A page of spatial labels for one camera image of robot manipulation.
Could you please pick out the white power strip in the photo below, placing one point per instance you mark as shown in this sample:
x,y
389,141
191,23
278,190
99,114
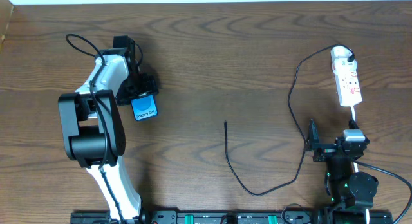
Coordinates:
x,y
347,82

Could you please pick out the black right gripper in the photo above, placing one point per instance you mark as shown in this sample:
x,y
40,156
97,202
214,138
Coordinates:
x,y
326,147

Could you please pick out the black mounting rail base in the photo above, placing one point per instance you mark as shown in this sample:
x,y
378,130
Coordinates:
x,y
173,217

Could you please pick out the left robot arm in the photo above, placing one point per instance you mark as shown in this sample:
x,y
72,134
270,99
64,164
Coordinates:
x,y
93,132

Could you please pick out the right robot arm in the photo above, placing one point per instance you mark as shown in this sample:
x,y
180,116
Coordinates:
x,y
351,192

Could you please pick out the blue-screen Galaxy smartphone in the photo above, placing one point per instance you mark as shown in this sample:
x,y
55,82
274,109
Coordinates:
x,y
144,108

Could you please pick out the white USB wall charger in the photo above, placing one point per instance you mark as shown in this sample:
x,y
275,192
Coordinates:
x,y
343,58

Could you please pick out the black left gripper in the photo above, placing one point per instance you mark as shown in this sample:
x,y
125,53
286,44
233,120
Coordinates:
x,y
140,89

